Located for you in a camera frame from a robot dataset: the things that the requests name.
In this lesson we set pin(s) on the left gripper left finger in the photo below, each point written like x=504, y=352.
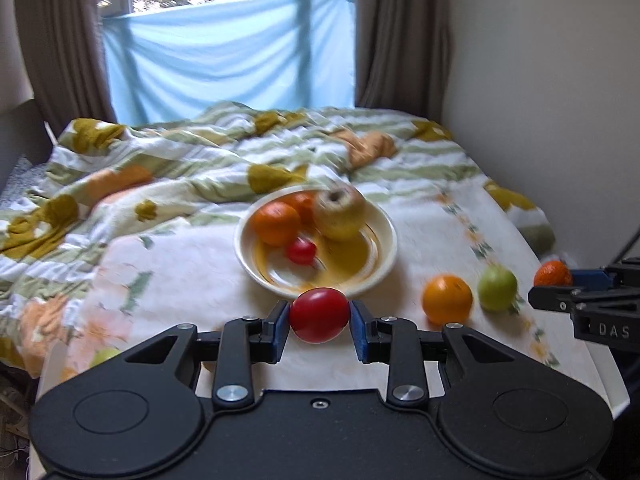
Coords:
x=244, y=342

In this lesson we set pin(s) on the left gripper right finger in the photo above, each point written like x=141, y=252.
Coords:
x=395, y=342

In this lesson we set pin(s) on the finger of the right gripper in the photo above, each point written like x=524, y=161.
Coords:
x=591, y=279
x=555, y=298

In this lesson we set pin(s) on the small mandarin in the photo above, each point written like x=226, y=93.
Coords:
x=553, y=273
x=303, y=203

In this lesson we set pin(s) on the large orange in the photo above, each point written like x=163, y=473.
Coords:
x=447, y=299

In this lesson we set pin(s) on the large red tomato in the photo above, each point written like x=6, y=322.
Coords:
x=319, y=315

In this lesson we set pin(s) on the small red cherry tomato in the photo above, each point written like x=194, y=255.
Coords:
x=301, y=252

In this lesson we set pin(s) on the green apple right side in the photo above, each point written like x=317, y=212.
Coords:
x=497, y=288

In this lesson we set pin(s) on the cream yellow ceramic bowl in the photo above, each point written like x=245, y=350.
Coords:
x=353, y=267

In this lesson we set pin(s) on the white floral bedsheet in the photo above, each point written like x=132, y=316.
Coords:
x=250, y=299

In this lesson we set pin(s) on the large yellowish apple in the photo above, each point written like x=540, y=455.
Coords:
x=339, y=212

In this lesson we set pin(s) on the small mandarin in bowl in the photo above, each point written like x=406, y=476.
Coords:
x=303, y=203

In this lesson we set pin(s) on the striped floral duvet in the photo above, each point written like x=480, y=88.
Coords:
x=106, y=180

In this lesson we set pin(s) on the grey patterned pillow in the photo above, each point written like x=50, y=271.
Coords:
x=20, y=179

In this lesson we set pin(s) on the light blue window cloth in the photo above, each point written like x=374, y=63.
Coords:
x=173, y=64

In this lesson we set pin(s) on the right brown curtain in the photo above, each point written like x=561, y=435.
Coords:
x=403, y=55

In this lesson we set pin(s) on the brown curtain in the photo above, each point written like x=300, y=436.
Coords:
x=403, y=55
x=62, y=48

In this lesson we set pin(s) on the left brown curtain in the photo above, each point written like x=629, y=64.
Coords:
x=62, y=48

